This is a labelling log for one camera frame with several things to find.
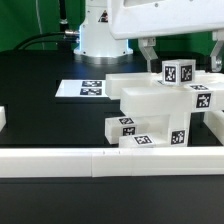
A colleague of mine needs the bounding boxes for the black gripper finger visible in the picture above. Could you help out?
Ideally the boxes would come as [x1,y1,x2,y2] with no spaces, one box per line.
[210,29,224,72]
[138,37,158,72]

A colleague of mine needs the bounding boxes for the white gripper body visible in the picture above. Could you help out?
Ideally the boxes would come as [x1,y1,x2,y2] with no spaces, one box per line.
[107,0,224,39]

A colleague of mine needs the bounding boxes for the white chair back frame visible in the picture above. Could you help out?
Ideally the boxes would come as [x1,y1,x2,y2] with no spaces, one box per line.
[105,71,224,117]

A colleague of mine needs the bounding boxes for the white chair seat part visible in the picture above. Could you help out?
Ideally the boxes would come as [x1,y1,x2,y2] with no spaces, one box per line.
[139,66,192,148]

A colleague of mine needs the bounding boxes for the white front fence bar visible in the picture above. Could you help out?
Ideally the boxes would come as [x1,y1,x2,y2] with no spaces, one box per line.
[0,147,224,178]

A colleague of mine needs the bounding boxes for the white side block left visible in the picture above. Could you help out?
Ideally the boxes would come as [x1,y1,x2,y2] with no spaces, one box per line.
[0,106,6,132]

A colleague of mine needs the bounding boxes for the black cable with connector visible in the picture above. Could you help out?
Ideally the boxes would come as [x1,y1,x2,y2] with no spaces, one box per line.
[13,29,81,51]

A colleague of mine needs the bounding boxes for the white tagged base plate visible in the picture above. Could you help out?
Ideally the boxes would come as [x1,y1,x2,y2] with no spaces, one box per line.
[55,80,106,98]

